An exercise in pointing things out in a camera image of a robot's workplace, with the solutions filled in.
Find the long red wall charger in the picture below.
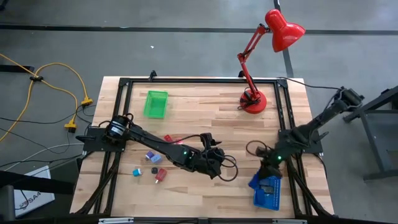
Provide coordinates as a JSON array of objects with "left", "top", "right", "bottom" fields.
[{"left": 154, "top": 168, "right": 168, "bottom": 184}]

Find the yellow extension cable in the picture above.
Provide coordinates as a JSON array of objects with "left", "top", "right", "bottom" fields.
[
  {"left": 0, "top": 53, "right": 94, "bottom": 106},
  {"left": 0, "top": 74, "right": 78, "bottom": 144}
]

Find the white cable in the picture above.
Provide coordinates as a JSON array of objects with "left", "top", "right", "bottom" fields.
[{"left": 4, "top": 142, "right": 85, "bottom": 172}]

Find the white cardboard box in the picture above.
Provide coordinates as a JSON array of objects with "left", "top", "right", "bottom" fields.
[{"left": 14, "top": 166, "right": 56, "bottom": 218}]

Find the black beam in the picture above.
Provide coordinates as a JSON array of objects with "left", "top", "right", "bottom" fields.
[{"left": 0, "top": 170, "right": 75, "bottom": 195}]

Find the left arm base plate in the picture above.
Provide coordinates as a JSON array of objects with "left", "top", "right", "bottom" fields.
[{"left": 75, "top": 127, "right": 127, "bottom": 152}]

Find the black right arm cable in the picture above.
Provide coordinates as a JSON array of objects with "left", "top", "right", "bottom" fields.
[{"left": 275, "top": 76, "right": 343, "bottom": 91}]

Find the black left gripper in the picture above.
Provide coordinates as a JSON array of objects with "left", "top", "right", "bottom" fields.
[{"left": 194, "top": 133, "right": 227, "bottom": 180}]

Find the red desk lamp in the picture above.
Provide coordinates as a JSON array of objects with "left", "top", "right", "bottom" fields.
[{"left": 237, "top": 8, "right": 306, "bottom": 114}]

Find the black floor cable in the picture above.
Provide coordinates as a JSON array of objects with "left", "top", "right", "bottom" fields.
[{"left": 0, "top": 104, "right": 96, "bottom": 125}]

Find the black side table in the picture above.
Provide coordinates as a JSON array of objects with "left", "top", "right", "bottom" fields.
[{"left": 343, "top": 85, "right": 398, "bottom": 181}]

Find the grey box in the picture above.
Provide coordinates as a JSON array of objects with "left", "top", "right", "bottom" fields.
[{"left": 0, "top": 185, "right": 16, "bottom": 222}]

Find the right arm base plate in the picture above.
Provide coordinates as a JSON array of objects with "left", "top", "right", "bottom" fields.
[{"left": 278, "top": 129, "right": 330, "bottom": 155}]

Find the green plastic basket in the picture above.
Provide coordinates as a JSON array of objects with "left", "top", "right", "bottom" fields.
[{"left": 142, "top": 90, "right": 169, "bottom": 119}]

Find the black metal table frame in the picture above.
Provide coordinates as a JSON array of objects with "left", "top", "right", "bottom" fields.
[{"left": 74, "top": 77, "right": 335, "bottom": 218}]

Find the black floor bar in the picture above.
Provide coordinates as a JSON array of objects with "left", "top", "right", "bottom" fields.
[{"left": 0, "top": 64, "right": 34, "bottom": 73}]

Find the silver metal bracket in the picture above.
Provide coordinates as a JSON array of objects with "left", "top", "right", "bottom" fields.
[
  {"left": 272, "top": 218, "right": 308, "bottom": 224},
  {"left": 98, "top": 217, "right": 134, "bottom": 224}
]

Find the blue plastic tray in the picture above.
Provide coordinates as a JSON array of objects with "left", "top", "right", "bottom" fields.
[{"left": 252, "top": 175, "right": 282, "bottom": 212}]

